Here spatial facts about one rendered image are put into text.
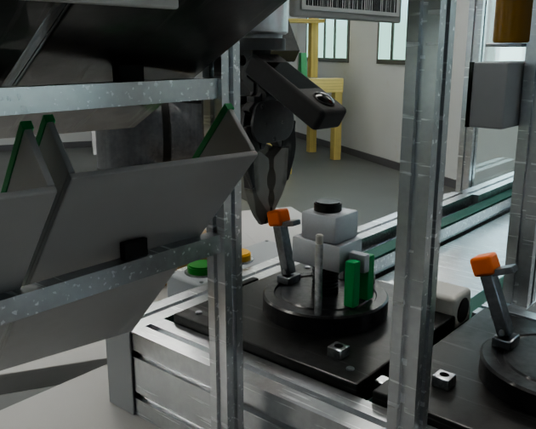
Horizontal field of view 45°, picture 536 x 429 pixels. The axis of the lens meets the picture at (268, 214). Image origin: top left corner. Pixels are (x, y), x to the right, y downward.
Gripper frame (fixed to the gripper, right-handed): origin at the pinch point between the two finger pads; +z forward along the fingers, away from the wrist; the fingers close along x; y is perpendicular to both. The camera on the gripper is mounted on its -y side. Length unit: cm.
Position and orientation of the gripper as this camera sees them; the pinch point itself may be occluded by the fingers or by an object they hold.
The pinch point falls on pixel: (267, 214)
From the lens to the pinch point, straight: 75.1
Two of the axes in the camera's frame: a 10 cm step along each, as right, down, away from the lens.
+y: -7.6, -1.6, 6.3
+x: -6.5, 1.9, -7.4
